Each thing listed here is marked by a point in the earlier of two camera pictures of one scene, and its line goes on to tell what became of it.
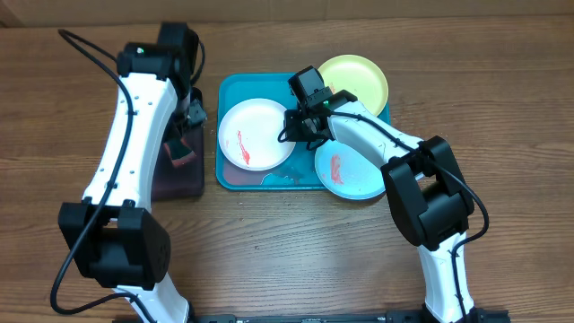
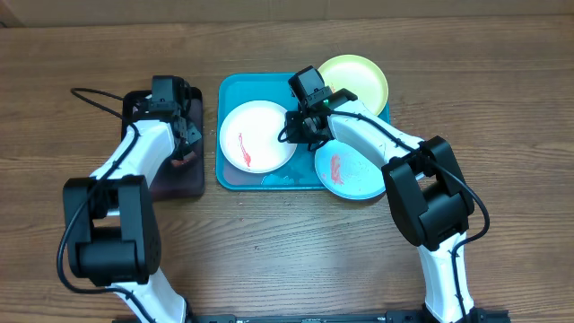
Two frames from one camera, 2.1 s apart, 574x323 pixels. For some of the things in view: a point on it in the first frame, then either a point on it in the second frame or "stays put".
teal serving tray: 299,172 stays put
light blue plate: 347,172 stays put
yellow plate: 358,76 stays put
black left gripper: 201,114 -> 195,136
